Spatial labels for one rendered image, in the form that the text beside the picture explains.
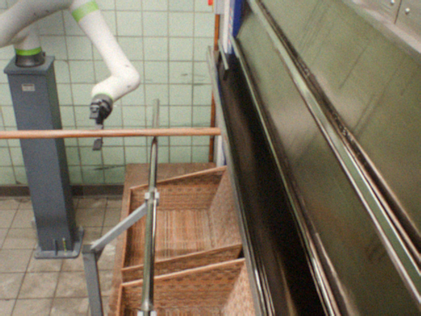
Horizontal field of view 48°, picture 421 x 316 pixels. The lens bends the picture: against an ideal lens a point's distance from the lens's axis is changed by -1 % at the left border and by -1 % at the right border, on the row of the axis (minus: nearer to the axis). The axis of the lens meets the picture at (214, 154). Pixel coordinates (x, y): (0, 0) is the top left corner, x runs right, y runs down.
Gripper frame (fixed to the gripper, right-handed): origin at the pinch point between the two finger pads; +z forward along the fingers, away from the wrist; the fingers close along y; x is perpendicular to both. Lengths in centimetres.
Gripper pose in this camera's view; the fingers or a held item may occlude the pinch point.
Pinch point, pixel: (95, 132)
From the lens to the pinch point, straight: 187.7
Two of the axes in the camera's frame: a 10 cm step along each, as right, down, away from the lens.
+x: -9.9, 0.1, -1.0
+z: 0.9, 5.2, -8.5
